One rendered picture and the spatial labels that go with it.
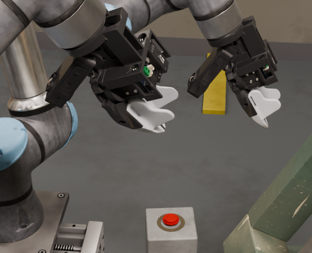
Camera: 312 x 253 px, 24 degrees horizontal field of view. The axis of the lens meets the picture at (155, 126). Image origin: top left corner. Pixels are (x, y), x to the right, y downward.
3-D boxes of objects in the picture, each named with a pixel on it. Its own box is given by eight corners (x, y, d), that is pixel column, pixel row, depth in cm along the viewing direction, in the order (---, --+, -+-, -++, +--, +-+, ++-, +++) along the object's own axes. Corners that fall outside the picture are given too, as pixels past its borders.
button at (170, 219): (162, 219, 179) (162, 212, 178) (178, 218, 179) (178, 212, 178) (163, 230, 175) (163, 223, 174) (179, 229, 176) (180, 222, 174)
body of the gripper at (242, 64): (280, 85, 127) (251, 27, 121) (234, 102, 130) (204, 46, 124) (279, 64, 133) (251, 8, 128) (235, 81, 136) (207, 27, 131)
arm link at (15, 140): (-37, 190, 154) (-46, 136, 147) (5, 158, 164) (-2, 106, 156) (7, 209, 149) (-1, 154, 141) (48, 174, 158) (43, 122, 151)
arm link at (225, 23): (192, 26, 123) (196, 6, 129) (204, 48, 125) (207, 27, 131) (233, 8, 120) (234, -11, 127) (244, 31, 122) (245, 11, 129)
